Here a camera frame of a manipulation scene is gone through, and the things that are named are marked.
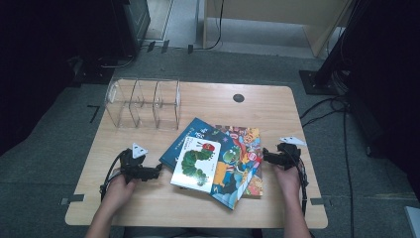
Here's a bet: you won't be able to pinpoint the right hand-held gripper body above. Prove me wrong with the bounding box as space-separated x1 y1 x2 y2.
276 136 308 172

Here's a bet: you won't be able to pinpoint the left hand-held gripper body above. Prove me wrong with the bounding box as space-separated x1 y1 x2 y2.
119 142 152 184

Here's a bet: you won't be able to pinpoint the colourful monsters picture book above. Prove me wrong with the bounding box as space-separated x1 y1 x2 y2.
212 124 264 200

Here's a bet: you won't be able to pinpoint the white caterpillar picture book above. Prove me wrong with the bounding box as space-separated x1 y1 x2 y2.
169 136 222 193

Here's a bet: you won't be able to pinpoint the dark blue picture book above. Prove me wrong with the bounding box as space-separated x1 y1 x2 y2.
158 117 263 211

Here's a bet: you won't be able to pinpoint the clear acrylic book rack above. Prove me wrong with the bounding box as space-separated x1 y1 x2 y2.
104 77 182 131

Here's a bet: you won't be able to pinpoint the person's right hand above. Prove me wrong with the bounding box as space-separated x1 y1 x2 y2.
273 165 302 199

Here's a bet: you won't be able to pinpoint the person's left hand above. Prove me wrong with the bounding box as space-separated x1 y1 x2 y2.
104 172 138 207

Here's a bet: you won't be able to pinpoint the grey tape strip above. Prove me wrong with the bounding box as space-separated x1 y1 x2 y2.
60 193 85 206
310 196 331 207

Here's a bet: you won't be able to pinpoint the black stand with base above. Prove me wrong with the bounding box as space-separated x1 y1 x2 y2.
298 0 368 97

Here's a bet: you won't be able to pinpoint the light wooden cabinet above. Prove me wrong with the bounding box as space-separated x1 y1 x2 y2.
201 0 351 59

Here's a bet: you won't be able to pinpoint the white box corner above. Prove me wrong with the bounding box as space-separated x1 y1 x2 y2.
404 205 420 238

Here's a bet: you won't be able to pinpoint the dark cabinet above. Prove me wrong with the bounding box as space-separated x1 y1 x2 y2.
112 0 152 60

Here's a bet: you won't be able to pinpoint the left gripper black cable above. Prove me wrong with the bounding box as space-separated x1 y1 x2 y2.
99 150 128 202

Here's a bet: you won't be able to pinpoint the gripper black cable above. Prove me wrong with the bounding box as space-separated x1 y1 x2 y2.
295 155 310 216
99 150 128 202

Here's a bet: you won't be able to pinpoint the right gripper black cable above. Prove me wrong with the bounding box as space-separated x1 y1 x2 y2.
295 155 310 216

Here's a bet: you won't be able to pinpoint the black floor cables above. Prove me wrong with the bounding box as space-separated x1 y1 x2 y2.
299 95 356 238

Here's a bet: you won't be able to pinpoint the black floor base plate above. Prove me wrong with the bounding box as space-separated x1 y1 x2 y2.
70 56 115 87

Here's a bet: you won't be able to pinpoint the black hanging cable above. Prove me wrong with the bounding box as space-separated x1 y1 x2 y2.
194 0 226 52

